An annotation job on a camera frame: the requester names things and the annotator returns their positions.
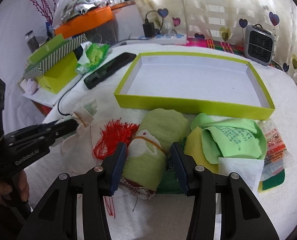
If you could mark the white sock bundle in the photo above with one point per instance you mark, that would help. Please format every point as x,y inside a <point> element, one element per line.
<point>83,113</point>

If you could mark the light green cleaning cloth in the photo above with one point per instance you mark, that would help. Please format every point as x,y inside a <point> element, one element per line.
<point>230,138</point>

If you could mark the black power adapter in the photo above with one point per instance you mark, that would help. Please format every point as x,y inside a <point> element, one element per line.
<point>148,27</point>

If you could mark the pink plaid cloth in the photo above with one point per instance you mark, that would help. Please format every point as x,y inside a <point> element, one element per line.
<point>216,45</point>

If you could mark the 3M clear plastic packet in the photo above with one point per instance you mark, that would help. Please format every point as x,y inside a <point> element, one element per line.
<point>274,161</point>

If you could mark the white paper sheet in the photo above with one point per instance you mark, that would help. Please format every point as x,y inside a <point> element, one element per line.
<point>249,169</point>

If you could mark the white blue power strip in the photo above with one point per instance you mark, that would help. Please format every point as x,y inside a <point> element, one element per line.
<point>177,39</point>

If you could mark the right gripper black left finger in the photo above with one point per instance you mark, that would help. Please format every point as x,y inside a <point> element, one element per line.
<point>55,216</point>

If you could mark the lime green box lid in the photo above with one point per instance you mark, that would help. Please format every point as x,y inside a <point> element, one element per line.
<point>59,75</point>

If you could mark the black smartphone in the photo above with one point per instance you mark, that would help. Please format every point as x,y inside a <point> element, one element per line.
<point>108,69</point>

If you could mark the grey portable heater fan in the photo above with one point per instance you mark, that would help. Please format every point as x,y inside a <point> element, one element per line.
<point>258,44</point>

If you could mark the green striped gift box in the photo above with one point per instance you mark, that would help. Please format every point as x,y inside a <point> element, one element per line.
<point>54,56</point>

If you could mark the green towel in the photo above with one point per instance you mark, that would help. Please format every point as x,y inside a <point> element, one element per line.
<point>149,151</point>

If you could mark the person's left hand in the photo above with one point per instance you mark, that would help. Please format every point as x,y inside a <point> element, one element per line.
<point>23,187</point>

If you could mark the green tea sachet packet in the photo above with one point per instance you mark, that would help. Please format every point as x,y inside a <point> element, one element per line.
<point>169,184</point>

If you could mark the red tassel chinese knot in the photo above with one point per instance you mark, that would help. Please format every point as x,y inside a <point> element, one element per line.
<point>114,132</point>

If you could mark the green snack wrapper bag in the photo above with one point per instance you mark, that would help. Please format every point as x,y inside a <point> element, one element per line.
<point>92,55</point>

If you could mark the yellow green scouring sponge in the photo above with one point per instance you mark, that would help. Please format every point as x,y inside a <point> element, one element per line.
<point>272,182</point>

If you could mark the lime green shallow box tray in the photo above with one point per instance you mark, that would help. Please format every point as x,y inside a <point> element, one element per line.
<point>194,83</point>

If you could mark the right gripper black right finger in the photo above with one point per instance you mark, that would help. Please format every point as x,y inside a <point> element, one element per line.
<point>243,217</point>

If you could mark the dark glass jar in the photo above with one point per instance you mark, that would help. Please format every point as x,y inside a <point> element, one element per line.
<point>31,41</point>

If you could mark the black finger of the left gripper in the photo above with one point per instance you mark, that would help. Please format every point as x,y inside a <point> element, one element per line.
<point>56,128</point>
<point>34,144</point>

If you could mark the orange plastic basin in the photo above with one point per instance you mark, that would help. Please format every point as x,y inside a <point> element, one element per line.
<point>86,22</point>

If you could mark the cream heart pattern curtain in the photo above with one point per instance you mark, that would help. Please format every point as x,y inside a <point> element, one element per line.
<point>221,20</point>

